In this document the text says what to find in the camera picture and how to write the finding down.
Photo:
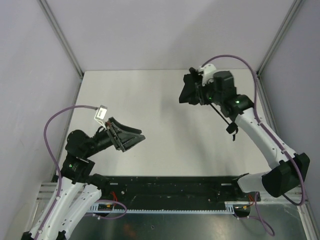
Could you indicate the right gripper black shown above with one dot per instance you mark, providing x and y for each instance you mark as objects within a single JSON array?
[{"x": 198, "y": 88}]

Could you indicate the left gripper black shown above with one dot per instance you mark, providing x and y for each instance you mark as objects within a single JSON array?
[{"x": 114, "y": 136}]

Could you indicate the black folding umbrella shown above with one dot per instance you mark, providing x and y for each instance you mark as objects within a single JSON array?
[{"x": 188, "y": 96}]

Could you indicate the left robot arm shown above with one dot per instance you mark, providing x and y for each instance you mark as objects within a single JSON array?
[{"x": 77, "y": 189}]

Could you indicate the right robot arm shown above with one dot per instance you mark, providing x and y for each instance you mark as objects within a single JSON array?
[{"x": 288, "y": 169}]

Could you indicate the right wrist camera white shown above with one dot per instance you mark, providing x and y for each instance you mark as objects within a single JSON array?
[{"x": 207, "y": 72}]

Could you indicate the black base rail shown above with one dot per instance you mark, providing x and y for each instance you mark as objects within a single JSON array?
[{"x": 176, "y": 192}]

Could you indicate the grey slotted cable duct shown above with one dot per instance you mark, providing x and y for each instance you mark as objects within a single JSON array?
[{"x": 101, "y": 208}]

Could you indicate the right aluminium frame post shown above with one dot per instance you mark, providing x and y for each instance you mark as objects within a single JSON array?
[{"x": 280, "y": 34}]

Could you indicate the aluminium frame post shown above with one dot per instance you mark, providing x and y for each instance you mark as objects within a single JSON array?
[
  {"x": 280, "y": 34},
  {"x": 45, "y": 7}
]

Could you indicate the left aluminium frame post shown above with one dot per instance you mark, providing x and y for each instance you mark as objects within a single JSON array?
[{"x": 45, "y": 7}]

